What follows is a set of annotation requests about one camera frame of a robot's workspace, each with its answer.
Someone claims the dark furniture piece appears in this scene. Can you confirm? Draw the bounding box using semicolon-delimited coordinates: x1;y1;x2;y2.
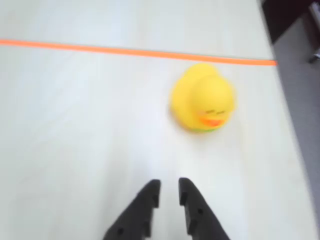
259;0;320;45

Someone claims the grey chair leg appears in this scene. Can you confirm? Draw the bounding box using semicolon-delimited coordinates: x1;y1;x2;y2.
307;1;320;64

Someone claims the orange tape strip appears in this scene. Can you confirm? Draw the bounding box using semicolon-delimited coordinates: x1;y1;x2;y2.
0;38;278;67

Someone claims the yellow rubber duck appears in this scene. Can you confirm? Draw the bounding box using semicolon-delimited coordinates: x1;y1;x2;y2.
170;62;237;134

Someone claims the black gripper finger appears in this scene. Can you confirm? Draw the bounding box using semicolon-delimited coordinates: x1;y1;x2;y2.
178;177;231;240
102;178;162;240

